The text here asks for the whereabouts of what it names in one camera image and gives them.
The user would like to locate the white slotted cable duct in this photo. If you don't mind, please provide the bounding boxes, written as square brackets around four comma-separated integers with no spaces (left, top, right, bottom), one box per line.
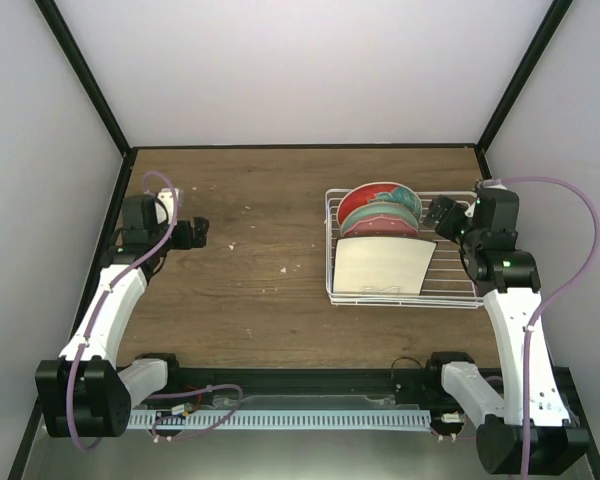
[127,410,431,433]

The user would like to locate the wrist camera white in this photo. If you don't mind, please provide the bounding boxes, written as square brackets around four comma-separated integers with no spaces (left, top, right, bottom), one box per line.
[157,188,183,211]
[475,179,507,191]

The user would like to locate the black enclosure frame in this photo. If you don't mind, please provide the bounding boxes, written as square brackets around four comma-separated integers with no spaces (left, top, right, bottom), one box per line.
[7,1,600,480]

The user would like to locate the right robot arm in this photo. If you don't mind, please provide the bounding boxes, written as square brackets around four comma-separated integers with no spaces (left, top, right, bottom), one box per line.
[424,186,590,478]

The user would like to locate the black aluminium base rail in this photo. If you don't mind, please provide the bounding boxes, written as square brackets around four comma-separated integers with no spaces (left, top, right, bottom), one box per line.
[119,367,581,401]

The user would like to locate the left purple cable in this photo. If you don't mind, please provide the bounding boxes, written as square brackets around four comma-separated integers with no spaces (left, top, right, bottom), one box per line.
[67,170,182,450]

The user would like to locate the red teal flower plate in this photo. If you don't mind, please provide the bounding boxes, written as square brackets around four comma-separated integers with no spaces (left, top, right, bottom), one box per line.
[337,182,423,225]

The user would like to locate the pink dotted scalloped plate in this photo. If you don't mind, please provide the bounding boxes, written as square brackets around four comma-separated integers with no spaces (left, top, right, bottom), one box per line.
[341,216,419,238]

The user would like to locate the white wire dish rack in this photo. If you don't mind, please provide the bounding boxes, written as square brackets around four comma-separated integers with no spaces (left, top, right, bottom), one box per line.
[324,188,483,309]

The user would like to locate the beige square plate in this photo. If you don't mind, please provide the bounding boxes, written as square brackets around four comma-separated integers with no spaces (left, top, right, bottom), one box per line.
[333,237,437,295]

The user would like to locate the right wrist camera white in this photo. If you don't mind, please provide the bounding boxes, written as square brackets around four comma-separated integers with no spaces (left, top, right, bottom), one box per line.
[475,179,507,191]

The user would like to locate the mint green flower plate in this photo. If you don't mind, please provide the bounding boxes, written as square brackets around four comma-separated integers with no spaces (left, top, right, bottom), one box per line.
[340,202,420,235]

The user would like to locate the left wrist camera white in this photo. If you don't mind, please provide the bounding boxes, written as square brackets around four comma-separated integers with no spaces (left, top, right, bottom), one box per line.
[157,188,183,211]

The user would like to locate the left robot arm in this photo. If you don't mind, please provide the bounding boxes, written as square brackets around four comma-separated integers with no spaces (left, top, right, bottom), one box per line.
[35,188,209,440]

